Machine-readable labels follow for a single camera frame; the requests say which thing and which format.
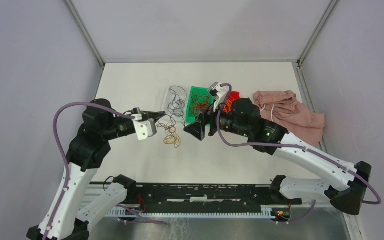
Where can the green plastic bin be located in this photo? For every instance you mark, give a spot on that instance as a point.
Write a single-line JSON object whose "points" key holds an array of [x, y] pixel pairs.
{"points": [[199, 99]]}

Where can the white slotted cable duct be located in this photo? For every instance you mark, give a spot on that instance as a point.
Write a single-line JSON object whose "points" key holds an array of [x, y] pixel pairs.
{"points": [[264, 213]]}

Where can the pink cloth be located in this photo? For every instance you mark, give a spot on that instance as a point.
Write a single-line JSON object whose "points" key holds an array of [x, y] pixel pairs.
{"points": [[284, 109]]}

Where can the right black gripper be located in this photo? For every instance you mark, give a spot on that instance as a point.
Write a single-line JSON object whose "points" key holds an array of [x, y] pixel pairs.
{"points": [[197, 129]]}

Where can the clear plastic bin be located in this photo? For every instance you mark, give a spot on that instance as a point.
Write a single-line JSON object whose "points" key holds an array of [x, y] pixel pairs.
{"points": [[175, 103]]}

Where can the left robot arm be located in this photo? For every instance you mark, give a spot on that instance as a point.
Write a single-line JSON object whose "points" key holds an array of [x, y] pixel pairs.
{"points": [[66, 218]]}

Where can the red plastic bin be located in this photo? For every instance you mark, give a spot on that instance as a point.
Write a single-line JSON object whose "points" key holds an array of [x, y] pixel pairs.
{"points": [[234, 95]]}

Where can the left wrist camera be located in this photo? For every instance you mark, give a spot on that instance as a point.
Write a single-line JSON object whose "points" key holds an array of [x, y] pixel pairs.
{"points": [[145, 129]]}

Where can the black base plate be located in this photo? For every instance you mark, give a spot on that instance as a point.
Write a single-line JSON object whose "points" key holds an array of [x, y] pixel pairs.
{"points": [[182, 198]]}

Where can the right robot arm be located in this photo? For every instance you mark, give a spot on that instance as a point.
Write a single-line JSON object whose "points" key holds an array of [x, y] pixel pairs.
{"points": [[343, 184]]}

